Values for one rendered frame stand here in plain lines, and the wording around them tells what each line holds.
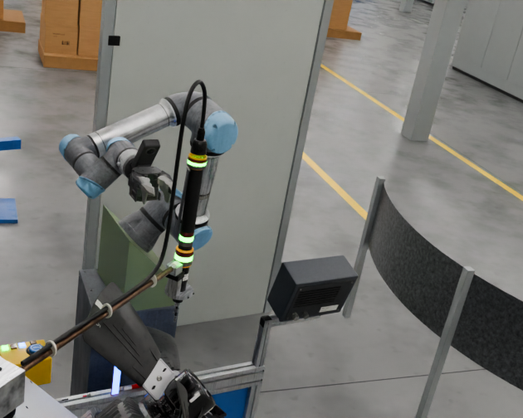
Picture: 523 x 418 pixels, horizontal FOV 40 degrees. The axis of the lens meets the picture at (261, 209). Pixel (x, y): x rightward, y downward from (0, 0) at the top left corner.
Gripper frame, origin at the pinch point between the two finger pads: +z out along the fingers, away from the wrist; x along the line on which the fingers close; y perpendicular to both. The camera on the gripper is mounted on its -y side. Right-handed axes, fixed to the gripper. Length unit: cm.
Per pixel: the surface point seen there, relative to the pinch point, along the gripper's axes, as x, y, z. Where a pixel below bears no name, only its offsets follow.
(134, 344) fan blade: 11.0, 32.0, 19.0
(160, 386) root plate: 4.9, 42.8, 23.5
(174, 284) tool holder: 2.1, 16.7, 18.3
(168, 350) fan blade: -6.0, 48.3, 3.1
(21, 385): 45, 11, 52
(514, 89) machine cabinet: -851, 154, -622
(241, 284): -130, 143, -164
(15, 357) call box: 31, 59, -18
